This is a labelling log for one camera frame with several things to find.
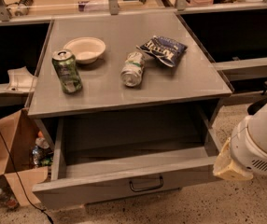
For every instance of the grey top drawer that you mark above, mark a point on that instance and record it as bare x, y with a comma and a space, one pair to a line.
117, 154

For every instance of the lying white green soda can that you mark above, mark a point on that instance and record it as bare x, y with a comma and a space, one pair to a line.
133, 69

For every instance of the grey drawer cabinet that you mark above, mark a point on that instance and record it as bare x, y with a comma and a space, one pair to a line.
193, 81

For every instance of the plastic bottle on floor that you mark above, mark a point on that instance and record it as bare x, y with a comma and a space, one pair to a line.
8, 200

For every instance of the blue chip bag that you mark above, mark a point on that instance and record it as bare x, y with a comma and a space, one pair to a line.
166, 50

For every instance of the brown cardboard box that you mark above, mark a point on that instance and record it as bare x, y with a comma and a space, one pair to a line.
17, 138

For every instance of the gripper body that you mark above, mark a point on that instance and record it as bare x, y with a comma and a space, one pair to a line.
251, 146

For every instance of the metal bracket on left shelf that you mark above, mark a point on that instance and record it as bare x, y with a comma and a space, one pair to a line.
21, 81

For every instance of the white paper bowl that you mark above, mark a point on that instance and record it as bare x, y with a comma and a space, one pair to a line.
86, 49

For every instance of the upright green soda can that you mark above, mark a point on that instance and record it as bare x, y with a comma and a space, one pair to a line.
64, 63

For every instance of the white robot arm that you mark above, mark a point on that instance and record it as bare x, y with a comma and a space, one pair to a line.
253, 128

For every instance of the bottles inside cardboard box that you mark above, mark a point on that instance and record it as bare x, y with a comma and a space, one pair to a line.
41, 153

